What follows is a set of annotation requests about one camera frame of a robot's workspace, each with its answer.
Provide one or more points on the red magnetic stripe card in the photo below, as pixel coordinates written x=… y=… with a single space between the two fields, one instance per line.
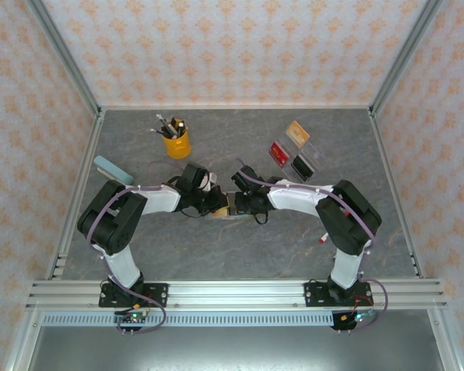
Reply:
x=279 y=154

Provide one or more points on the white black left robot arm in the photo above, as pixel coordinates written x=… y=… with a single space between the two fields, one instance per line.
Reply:
x=120 y=266

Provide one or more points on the clear acrylic card stand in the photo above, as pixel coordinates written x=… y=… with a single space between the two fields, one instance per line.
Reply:
x=315 y=154

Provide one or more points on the thin black pen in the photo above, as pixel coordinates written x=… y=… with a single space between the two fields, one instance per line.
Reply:
x=173 y=125

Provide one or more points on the black pen silver tip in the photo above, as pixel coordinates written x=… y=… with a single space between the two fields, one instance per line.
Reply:
x=162 y=121

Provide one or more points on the yellow pen cup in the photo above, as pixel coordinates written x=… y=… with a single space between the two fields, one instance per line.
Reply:
x=177 y=147

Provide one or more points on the teal eraser block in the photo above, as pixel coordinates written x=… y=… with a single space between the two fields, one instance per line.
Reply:
x=114 y=170

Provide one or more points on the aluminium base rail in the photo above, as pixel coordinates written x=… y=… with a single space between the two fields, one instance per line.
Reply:
x=236 y=293

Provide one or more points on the grey metal sheet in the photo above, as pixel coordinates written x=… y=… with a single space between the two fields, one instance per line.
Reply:
x=236 y=348

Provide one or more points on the gold VIP card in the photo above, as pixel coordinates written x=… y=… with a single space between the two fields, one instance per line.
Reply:
x=298 y=133

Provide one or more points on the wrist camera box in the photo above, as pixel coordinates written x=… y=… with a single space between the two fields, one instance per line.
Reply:
x=195 y=175
x=245 y=178

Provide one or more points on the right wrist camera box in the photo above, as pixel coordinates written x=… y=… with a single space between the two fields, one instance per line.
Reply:
x=245 y=178

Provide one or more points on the aluminium frame post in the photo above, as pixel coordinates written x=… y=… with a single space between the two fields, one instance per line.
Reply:
x=406 y=54
x=62 y=54

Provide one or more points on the black marker pen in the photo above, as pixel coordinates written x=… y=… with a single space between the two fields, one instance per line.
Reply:
x=181 y=128

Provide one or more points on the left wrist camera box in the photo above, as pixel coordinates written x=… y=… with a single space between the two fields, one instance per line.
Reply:
x=195 y=175

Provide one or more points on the red marker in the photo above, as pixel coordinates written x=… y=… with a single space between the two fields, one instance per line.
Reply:
x=323 y=238

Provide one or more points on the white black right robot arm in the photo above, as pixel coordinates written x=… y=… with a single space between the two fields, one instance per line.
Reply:
x=294 y=197

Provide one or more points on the aluminium frame bar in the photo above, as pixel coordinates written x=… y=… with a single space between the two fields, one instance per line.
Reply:
x=83 y=154
x=390 y=170
x=236 y=106

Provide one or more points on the beige leather card holder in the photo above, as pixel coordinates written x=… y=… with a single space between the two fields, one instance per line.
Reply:
x=224 y=201

